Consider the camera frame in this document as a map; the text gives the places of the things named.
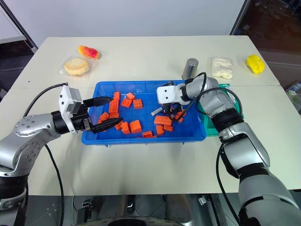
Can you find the green plastic bin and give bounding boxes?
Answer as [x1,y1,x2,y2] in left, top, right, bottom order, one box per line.
[196,83,246,137]

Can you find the long orange building block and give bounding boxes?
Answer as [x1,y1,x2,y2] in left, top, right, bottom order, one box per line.
[108,98,120,114]
[153,115,173,126]

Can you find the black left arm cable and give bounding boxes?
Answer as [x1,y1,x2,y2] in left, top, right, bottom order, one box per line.
[23,82,69,226]

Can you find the large orange building block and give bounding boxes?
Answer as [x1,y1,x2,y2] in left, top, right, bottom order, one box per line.
[129,120,143,134]

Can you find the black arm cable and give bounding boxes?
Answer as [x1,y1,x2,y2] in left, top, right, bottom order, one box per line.
[23,82,69,226]
[171,72,244,226]

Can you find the orange red toy fruit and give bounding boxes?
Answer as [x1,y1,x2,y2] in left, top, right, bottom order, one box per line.
[77,45,101,60]

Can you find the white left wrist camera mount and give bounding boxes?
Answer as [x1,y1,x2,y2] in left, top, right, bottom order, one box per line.
[58,84,83,135]

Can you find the clear plastic bottles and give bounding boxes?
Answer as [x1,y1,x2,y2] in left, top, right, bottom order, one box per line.
[285,81,301,112]

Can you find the silver metal can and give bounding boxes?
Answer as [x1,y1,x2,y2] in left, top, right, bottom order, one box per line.
[181,58,199,81]

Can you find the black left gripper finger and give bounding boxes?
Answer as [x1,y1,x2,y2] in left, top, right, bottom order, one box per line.
[90,117,124,135]
[83,96,114,108]

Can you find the metal table bracket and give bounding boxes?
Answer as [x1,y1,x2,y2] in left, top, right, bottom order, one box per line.
[198,194,210,207]
[126,194,137,215]

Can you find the blue plastic bin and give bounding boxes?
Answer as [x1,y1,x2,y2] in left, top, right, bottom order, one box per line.
[81,81,208,148]

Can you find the bag of white snacks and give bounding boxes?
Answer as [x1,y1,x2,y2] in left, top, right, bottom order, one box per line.
[210,56,234,81]

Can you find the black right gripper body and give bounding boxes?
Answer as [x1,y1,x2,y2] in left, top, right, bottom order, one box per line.
[160,102,183,113]

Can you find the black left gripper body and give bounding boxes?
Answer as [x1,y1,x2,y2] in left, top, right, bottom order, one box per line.
[70,100,95,133]

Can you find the black frame post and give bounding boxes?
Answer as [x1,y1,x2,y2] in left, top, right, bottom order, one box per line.
[0,0,39,54]
[230,0,251,36]

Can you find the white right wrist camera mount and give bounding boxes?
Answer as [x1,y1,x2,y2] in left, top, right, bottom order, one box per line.
[156,84,187,105]

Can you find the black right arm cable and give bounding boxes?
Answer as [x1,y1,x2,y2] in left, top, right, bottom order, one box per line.
[171,72,244,226]

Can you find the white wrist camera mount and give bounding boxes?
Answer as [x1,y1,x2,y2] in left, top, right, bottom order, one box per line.
[156,84,187,105]
[58,84,83,135]

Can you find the black clamp under table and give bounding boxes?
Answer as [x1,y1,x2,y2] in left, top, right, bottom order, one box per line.
[74,198,95,226]

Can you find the round bread in plastic wrap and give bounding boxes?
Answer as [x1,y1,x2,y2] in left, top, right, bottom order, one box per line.
[58,57,92,77]

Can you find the yellow toy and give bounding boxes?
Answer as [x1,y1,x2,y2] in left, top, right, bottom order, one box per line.
[246,54,265,76]

